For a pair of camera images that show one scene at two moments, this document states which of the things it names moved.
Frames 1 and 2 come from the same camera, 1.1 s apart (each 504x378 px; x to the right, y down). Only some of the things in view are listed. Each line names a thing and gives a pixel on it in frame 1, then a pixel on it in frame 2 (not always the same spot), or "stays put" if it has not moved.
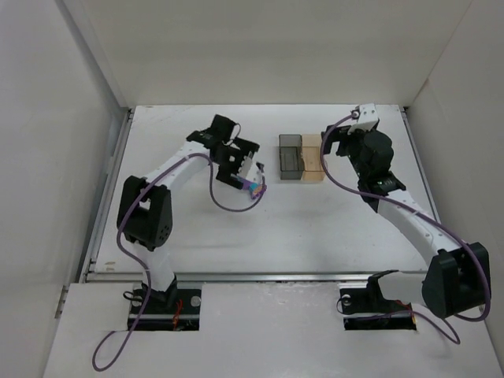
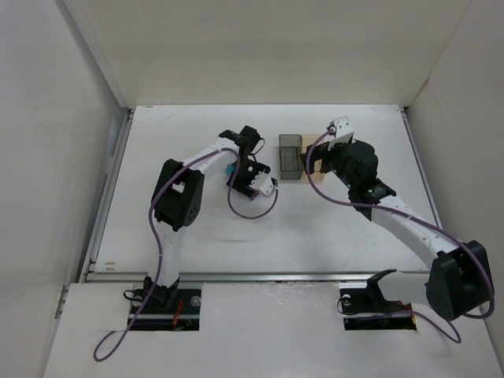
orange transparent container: x=311 y=148 stays put
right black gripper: x=340 y=141 → x=320 y=158
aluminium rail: x=233 y=278 stays put
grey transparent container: x=291 y=157 stays put
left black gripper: x=234 y=168 → x=244 y=185
